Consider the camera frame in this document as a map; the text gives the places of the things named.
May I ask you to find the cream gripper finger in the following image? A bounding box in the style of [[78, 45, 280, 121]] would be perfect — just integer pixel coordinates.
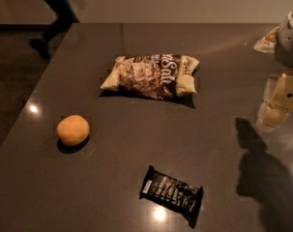
[[255, 69, 293, 129], [253, 26, 278, 53]]

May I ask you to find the black rxbar chocolate wrapper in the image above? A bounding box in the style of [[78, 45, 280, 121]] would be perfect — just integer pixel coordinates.
[[139, 165, 204, 227]]

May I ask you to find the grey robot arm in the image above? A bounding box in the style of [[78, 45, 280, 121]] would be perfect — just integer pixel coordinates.
[[253, 9, 293, 132]]

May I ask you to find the brown chip bag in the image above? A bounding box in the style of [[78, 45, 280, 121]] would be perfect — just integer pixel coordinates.
[[101, 54, 199, 100]]

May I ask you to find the orange round fruit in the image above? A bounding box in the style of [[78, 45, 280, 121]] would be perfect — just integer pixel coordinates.
[[56, 115, 90, 146]]

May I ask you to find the person walking in background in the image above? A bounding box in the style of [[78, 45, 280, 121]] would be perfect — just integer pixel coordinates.
[[28, 0, 80, 60]]

